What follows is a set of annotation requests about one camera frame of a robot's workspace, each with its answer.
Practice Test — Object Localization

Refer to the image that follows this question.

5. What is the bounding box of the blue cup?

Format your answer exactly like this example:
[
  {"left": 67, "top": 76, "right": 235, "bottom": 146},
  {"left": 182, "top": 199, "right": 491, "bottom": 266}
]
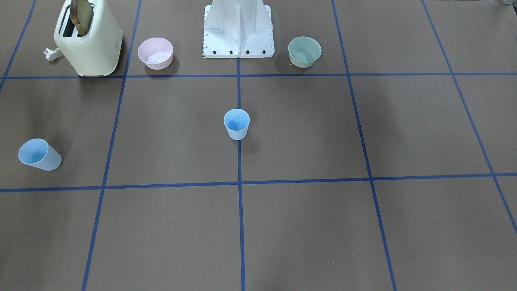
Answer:
[{"left": 223, "top": 108, "right": 250, "bottom": 141}]

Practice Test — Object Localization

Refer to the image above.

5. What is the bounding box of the blue cup near right arm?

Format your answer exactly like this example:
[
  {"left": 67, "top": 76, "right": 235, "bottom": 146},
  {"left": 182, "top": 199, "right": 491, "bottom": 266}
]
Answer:
[{"left": 18, "top": 138, "right": 62, "bottom": 171}]

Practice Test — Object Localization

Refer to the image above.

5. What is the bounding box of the green bowl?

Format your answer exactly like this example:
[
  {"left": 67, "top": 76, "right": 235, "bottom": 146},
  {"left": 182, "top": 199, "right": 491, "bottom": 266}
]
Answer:
[{"left": 288, "top": 36, "right": 322, "bottom": 68}]

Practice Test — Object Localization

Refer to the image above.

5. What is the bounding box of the pink bowl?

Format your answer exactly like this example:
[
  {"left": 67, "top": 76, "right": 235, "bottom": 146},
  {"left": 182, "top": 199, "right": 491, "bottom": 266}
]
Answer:
[{"left": 137, "top": 37, "right": 174, "bottom": 70}]

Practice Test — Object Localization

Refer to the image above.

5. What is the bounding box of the cream toaster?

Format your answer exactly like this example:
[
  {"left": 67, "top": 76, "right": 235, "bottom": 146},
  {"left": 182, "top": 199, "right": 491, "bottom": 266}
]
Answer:
[{"left": 53, "top": 0, "right": 123, "bottom": 78}]

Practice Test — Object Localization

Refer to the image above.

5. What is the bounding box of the toast slice in toaster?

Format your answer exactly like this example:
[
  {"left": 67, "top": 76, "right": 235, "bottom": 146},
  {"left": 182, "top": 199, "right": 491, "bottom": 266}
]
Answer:
[{"left": 70, "top": 0, "right": 94, "bottom": 37}]

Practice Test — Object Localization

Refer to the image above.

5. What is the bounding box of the white toaster plug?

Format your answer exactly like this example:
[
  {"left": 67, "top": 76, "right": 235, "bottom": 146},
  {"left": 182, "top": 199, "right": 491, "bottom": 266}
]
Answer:
[{"left": 44, "top": 48, "right": 61, "bottom": 61}]

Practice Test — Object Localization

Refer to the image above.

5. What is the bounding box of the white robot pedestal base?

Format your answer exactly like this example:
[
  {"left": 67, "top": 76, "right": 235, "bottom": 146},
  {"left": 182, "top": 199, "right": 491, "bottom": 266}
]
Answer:
[{"left": 202, "top": 0, "right": 275, "bottom": 59}]

